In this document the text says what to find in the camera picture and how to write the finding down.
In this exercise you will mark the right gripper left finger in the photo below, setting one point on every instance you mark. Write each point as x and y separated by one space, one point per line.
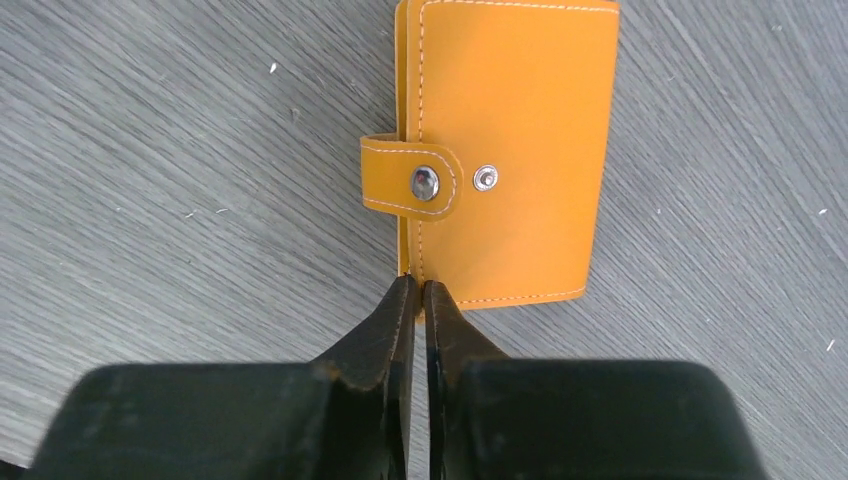
343 415

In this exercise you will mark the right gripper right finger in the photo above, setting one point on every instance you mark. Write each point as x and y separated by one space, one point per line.
497 417

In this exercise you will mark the orange leather card holder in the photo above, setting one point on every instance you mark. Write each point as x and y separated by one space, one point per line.
495 168

